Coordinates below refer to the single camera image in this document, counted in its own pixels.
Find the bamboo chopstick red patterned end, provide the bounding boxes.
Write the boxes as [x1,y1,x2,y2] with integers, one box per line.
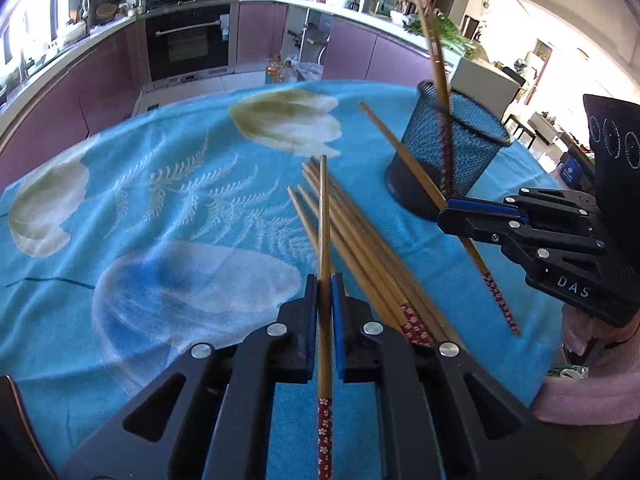
[414,0,457,197]
[317,155,334,480]
[358,101,521,335]

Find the pink fuzzy cardigan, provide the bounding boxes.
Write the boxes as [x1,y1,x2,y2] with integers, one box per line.
[536,355,640,424]

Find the green leafy vegetables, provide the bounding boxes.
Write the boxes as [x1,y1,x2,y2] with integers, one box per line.
[404,14,479,57]

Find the black built-in oven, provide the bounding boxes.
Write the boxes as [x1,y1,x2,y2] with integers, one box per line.
[145,2,236,83]

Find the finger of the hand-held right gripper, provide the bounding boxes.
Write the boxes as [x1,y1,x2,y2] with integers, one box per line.
[445,187,600,222]
[436,208,608,291]

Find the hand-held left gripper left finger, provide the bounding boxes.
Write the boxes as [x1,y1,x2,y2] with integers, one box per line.
[57,274,321,480]

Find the black mesh utensil holder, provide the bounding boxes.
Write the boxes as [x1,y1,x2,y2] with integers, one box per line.
[384,80,513,221]

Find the clear plastic bag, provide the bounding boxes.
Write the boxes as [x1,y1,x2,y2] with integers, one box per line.
[282,60,326,84]

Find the bundle of bamboo chopsticks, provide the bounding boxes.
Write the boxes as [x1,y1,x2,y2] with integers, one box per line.
[287,156,463,348]

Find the white cabinet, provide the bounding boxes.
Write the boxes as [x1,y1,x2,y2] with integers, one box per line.
[451,56,527,127]

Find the blue floral tablecloth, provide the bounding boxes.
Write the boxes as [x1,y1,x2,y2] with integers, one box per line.
[0,79,567,480]

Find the purple kitchen cabinets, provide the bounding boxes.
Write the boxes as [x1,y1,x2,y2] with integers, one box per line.
[0,0,461,186]

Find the kitchen window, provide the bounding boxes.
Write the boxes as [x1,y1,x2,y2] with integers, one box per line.
[0,0,78,63]

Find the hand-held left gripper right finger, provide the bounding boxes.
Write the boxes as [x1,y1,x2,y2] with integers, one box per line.
[330,274,586,480]

